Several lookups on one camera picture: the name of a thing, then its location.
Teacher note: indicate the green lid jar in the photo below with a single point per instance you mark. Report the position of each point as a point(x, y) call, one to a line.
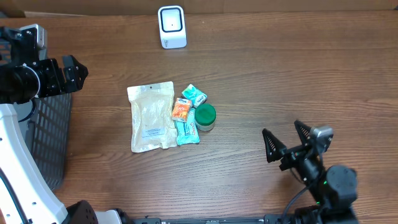
point(205, 117)

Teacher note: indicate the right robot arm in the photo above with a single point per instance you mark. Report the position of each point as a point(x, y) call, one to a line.
point(328, 194)

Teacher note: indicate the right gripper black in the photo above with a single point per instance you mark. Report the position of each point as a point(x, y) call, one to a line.
point(290, 155)

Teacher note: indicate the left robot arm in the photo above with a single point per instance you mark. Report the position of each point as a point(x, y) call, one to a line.
point(25, 197)

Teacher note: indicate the orange Kleenex tissue pack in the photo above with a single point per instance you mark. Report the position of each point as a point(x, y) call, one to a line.
point(181, 109)

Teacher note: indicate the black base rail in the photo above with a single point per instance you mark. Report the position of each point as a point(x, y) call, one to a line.
point(211, 220)

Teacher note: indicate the beige foil pouch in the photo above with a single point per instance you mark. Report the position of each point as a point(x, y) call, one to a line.
point(151, 110)

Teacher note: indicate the grey plastic basket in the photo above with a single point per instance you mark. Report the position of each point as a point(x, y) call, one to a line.
point(44, 124)

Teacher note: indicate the white barcode scanner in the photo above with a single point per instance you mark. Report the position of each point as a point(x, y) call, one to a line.
point(172, 28)

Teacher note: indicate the teal white tissue pack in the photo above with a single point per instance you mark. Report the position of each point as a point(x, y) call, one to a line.
point(195, 95)

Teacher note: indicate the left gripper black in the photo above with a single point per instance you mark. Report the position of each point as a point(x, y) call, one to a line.
point(58, 84)

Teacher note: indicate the teal wet wipes pack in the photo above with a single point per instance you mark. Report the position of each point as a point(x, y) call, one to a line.
point(187, 131)

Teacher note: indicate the cardboard back wall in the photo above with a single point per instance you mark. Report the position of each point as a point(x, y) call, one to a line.
point(18, 8)

